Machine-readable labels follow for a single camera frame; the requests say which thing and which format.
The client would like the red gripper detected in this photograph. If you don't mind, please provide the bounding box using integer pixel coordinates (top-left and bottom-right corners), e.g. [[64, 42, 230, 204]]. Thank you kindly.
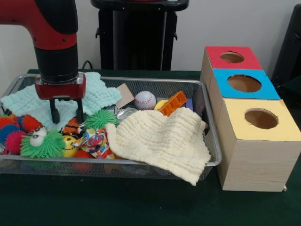
[[34, 73, 87, 125]]

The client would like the orange striped tiger plush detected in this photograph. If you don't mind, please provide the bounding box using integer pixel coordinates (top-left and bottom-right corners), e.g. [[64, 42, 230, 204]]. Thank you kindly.
[[58, 117, 83, 137]]

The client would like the mint green waffle cloth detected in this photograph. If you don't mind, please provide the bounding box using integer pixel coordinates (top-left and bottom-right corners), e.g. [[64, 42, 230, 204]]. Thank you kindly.
[[0, 72, 122, 130]]

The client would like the shallow metal mesh bin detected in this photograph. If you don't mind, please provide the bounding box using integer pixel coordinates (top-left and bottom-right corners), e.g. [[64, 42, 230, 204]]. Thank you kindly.
[[0, 73, 223, 182]]

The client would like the wooden box with three holes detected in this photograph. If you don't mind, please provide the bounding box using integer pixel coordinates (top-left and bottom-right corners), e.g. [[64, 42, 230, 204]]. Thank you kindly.
[[199, 46, 301, 193]]

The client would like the green spiky ball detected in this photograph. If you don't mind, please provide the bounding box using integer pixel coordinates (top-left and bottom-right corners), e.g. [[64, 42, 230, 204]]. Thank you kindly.
[[83, 108, 120, 130]]

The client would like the yellow smiley ball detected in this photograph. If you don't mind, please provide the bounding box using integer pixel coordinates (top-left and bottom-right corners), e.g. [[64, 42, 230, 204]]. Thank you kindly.
[[62, 135, 79, 158]]

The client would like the green spiky toy with eyes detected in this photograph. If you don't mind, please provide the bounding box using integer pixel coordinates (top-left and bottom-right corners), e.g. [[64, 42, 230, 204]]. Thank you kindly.
[[20, 128, 66, 160]]

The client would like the light wooden block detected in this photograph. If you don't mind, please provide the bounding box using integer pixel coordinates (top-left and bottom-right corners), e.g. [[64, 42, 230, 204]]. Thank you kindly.
[[116, 83, 135, 109]]

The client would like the multicolour spiky caterpillar toy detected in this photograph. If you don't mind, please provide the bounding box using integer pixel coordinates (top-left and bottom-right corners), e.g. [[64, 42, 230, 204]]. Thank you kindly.
[[0, 114, 43, 155]]

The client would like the white baseball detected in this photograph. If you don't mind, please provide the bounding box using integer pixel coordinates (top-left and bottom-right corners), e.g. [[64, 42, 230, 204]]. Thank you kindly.
[[134, 91, 157, 111]]

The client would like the cream waffle cloth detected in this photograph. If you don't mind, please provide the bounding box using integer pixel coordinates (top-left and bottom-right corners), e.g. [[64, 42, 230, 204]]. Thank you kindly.
[[105, 107, 212, 186]]

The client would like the dark green table cloth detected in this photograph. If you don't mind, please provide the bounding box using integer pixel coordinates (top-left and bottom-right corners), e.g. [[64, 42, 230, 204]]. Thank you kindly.
[[0, 69, 301, 226]]

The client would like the orange toy brick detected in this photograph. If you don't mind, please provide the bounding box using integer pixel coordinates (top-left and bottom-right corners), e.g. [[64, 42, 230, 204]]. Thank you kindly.
[[158, 91, 188, 116]]

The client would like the black stand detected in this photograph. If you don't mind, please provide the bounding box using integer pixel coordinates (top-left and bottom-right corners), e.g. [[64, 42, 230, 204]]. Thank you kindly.
[[270, 3, 301, 83]]

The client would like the black looped cable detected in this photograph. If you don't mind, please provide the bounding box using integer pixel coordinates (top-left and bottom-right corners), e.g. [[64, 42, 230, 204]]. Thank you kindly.
[[81, 60, 95, 71]]

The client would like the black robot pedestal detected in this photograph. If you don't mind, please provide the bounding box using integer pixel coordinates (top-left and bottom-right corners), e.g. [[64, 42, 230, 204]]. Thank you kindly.
[[90, 0, 196, 71]]

